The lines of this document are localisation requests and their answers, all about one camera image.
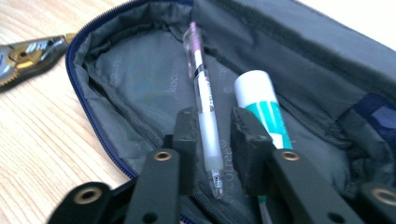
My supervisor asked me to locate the white green glue stick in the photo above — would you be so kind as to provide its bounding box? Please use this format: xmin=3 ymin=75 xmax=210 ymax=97
xmin=233 ymin=69 xmax=293 ymax=151

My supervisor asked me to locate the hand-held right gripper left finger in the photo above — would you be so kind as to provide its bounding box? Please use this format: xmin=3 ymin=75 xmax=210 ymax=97
xmin=163 ymin=106 xmax=201 ymax=197

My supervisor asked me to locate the grey zip pencil case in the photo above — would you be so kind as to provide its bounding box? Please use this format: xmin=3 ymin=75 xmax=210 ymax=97
xmin=64 ymin=0 xmax=396 ymax=224

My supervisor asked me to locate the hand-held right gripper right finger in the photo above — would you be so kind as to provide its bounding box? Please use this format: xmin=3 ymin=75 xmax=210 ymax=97
xmin=230 ymin=106 xmax=278 ymax=197

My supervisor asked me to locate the clear white pen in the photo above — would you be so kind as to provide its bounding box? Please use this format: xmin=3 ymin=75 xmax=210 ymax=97
xmin=181 ymin=21 xmax=226 ymax=200

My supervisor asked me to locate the black gold correction tape dispenser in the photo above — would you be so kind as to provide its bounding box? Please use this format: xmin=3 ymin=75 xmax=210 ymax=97
xmin=0 ymin=32 xmax=77 ymax=91

